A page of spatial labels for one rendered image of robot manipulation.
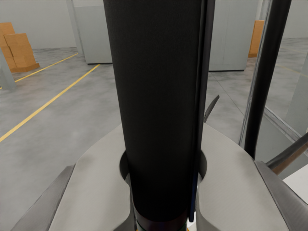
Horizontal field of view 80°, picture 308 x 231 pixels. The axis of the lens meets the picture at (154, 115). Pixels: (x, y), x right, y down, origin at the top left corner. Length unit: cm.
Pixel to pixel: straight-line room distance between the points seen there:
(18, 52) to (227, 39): 687
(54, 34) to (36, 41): 133
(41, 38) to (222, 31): 1151
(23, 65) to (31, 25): 666
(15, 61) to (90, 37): 278
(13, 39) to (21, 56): 56
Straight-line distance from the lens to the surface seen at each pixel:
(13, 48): 834
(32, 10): 1450
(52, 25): 1400
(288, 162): 30
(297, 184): 58
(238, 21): 586
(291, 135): 124
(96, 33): 753
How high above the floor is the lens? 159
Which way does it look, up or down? 29 degrees down
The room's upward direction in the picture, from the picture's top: 3 degrees counter-clockwise
